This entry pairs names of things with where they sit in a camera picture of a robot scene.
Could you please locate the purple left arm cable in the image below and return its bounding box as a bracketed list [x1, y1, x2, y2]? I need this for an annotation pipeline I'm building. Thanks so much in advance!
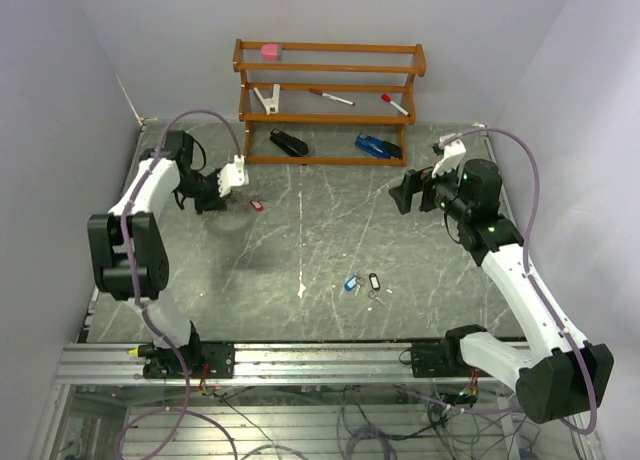
[114, 109, 246, 460]

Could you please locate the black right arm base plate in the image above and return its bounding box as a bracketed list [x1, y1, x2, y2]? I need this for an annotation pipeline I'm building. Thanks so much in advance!
[398, 340, 471, 379]

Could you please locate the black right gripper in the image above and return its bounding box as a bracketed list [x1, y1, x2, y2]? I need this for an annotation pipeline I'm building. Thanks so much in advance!
[388, 156, 471, 221]

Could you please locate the red capped white marker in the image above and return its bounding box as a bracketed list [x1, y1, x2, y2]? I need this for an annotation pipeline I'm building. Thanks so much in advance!
[381, 93, 410, 117]

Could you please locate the white plastic clamp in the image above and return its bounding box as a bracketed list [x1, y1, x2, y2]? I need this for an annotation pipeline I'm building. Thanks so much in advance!
[252, 84, 281, 115]

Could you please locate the black stapler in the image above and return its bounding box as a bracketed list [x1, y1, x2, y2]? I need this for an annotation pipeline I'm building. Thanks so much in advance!
[269, 129, 309, 158]

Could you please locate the red capped thin marker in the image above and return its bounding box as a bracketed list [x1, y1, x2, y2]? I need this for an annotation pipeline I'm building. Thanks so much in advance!
[308, 88, 356, 107]

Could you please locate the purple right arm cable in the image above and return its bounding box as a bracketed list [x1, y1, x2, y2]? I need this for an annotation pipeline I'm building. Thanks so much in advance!
[439, 127, 599, 436]

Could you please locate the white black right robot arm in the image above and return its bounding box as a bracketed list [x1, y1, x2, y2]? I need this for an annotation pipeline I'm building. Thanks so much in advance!
[389, 159, 614, 423]

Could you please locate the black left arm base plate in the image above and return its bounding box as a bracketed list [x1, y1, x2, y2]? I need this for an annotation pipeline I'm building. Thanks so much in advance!
[130, 342, 235, 379]

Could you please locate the blue stapler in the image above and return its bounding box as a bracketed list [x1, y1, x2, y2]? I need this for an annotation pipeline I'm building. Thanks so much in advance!
[354, 133, 403, 159]

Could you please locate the red key tag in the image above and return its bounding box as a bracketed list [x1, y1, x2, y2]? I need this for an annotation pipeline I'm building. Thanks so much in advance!
[250, 199, 264, 211]

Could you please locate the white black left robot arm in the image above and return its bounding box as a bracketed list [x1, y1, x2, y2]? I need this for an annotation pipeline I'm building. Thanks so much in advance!
[87, 130, 248, 379]

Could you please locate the brown wooden shelf rack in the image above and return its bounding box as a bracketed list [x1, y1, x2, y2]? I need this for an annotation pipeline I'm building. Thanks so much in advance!
[232, 39, 427, 167]

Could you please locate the pink eraser block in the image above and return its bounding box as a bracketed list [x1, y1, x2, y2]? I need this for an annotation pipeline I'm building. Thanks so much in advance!
[260, 43, 282, 62]

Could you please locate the aluminium mounting rail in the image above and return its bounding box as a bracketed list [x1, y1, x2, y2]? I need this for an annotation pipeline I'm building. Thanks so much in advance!
[54, 342, 531, 386]

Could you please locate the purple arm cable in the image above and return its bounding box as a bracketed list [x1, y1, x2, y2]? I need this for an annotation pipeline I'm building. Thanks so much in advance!
[114, 109, 246, 460]
[439, 127, 599, 436]

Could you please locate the black tagged key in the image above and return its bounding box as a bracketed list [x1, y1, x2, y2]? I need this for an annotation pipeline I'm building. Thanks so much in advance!
[367, 273, 387, 308]

